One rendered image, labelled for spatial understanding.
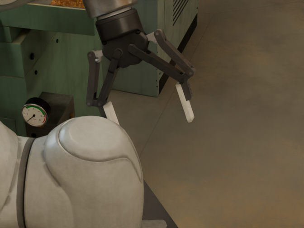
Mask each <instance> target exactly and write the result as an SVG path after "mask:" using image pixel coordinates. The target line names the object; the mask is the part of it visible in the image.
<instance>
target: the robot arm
mask: <svg viewBox="0 0 304 228"><path fill-rule="evenodd" d="M32 1H35V0H0V12H2V11H6V10H10V9H14V8H17V7H20V6H22V5H25V4H27V3H30V2H32ZM82 1H83V4H84V7H85V10H86V13H87V15H88V18H89V19H94V18H97V21H96V23H95V26H96V29H97V31H98V34H99V37H100V40H101V42H102V45H103V49H101V50H92V51H90V52H88V53H87V57H88V61H89V65H90V66H89V75H88V85H87V94H86V106H88V107H91V106H94V107H97V108H98V109H99V111H100V114H101V117H99V116H80V117H75V118H72V119H69V120H67V121H65V122H63V123H61V124H60V125H58V126H56V127H55V128H54V129H53V130H52V131H51V132H50V133H49V134H48V135H46V136H43V137H39V138H28V137H21V136H17V135H16V133H15V132H13V131H12V130H11V129H9V128H8V127H6V126H5V125H4V124H3V123H2V122H1V121H0V228H166V227H167V224H166V222H165V221H164V220H142V216H143V203H144V186H143V171H142V167H141V163H140V160H139V156H138V153H137V151H136V148H135V146H134V144H133V142H132V140H131V138H130V137H129V135H128V134H127V132H126V131H125V130H124V129H123V128H122V127H121V126H120V125H119V122H118V119H117V117H116V114H115V111H114V108H113V105H112V103H111V102H110V101H109V102H107V99H108V96H109V94H110V91H111V88H112V86H113V83H114V80H115V78H116V75H117V72H118V70H119V68H126V67H128V66H130V65H136V64H139V63H140V62H142V61H143V60H144V61H145V62H147V63H150V64H151V65H153V66H154V67H156V68H157V69H159V70H161V71H162V72H164V73H166V74H167V75H168V76H170V77H172V78H173V79H175V80H176V81H178V82H177V84H176V89H177V92H178V95H179V98H180V101H181V104H182V107H183V110H184V113H185V116H186V119H187V122H189V123H190V122H192V120H193V119H194V114H193V111H192V108H191V105H190V102H189V100H191V99H192V98H193V93H192V90H191V87H190V84H189V78H191V77H192V76H193V75H194V74H195V73H196V68H195V67H194V66H193V65H192V64H191V63H190V62H189V61H188V60H187V59H186V58H185V57H184V56H183V55H182V54H181V53H180V52H179V51H178V50H177V49H176V48H175V47H174V46H173V45H172V44H171V43H170V42H169V41H168V40H167V38H166V35H165V33H164V31H163V29H161V28H159V29H157V30H156V31H154V32H153V33H150V34H148V35H147V34H146V33H145V32H144V30H143V27H142V24H141V21H140V18H139V15H138V12H137V10H136V9H135V8H134V9H133V8H132V5H134V4H136V3H137V2H138V0H82ZM150 41H153V42H154V43H155V44H158V45H159V46H160V47H161V48H162V49H163V51H164V52H165V53H166V54H167V55H168V56H169V57H170V58H171V59H172V60H173V61H174V62H175V63H176V64H177V65H178V66H179V67H180V68H181V69H182V70H183V71H184V73H183V72H182V71H180V70H179V69H177V68H176V67H174V66H172V65H171V64H170V63H168V62H166V61H165V60H163V59H161V58H160V57H158V56H157V55H156V54H155V53H153V52H152V51H150V50H149V49H148V45H149V42H150ZM103 55H104V56H105V57H106V58H107V59H109V60H110V61H111V62H110V65H109V68H108V72H107V75H106V78H105V81H104V83H103V86H102V89H101V91H100V94H99V97H98V98H97V89H98V80H99V71H100V61H102V56H103Z"/></svg>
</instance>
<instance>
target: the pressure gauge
mask: <svg viewBox="0 0 304 228"><path fill-rule="evenodd" d="M33 115H35V117H33ZM50 115H51V107H50V105H49V104H48V103H47V102H46V101H45V100H43V99H41V98H37V97H33V98H30V99H28V100H27V102H26V103H25V105H24V106H23V107H22V109H21V116H22V118H23V120H24V121H25V122H26V123H27V124H29V125H31V126H34V127H39V128H42V127H44V125H45V124H46V123H47V121H48V119H49V117H50ZM31 117H32V118H31ZM30 118H31V119H30ZM29 119H30V120H29Z"/></svg>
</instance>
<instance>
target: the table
mask: <svg viewBox="0 0 304 228"><path fill-rule="evenodd" d="M51 1H52V0H35V1H32V2H30V3H27V4H25V5H22V6H20V7H17V8H14V9H10V10H6V11H2V12H0V26H1V25H2V26H10V27H18V28H26V29H37V30H46V31H54V32H62V33H73V34H81V35H90V36H95V35H96V33H97V29H96V26H95V23H96V21H97V18H94V19H89V18H88V15H87V13H86V10H85V8H79V7H70V6H62V5H50V3H51Z"/></svg>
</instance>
